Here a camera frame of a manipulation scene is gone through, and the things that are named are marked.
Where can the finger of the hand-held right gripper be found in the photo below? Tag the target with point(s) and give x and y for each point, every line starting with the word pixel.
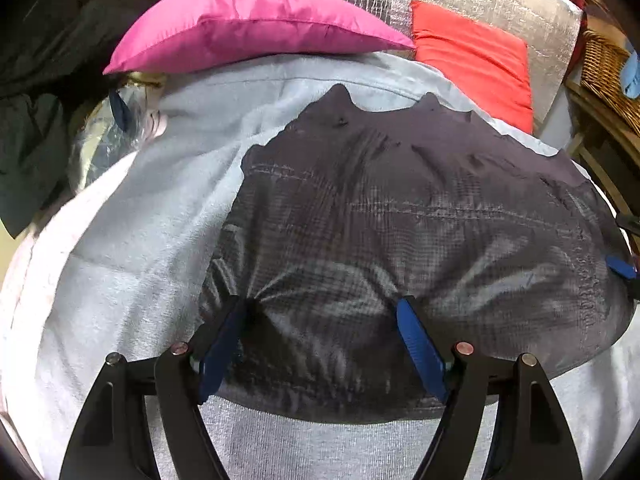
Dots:
pixel 621 266
pixel 630 225

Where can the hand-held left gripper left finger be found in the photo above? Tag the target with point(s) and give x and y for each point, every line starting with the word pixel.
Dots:
pixel 222 345

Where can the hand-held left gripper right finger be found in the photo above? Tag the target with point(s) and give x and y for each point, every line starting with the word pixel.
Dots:
pixel 420 345

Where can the dark quilted zip jacket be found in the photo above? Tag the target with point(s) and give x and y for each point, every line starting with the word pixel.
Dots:
pixel 400 235

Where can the wooden bench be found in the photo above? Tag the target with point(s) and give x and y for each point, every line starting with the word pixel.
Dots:
pixel 605 150

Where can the light grey blanket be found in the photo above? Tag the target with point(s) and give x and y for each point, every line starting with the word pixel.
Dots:
pixel 140 240

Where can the light blue cloth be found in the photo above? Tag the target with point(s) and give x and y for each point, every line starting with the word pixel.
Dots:
pixel 631 75

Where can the wicker basket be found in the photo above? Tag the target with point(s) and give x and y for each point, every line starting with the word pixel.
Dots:
pixel 607 75

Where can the pale pink sheet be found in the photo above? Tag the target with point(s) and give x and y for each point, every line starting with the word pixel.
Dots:
pixel 17 340

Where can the red pillow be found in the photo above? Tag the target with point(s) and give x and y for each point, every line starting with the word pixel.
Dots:
pixel 475 65

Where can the clear plastic bag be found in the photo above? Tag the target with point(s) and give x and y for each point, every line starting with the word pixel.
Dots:
pixel 105 145

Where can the pink pillow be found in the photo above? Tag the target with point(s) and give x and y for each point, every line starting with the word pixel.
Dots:
pixel 250 25

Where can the black puffer coat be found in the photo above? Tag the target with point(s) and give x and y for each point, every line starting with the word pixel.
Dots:
pixel 60 35

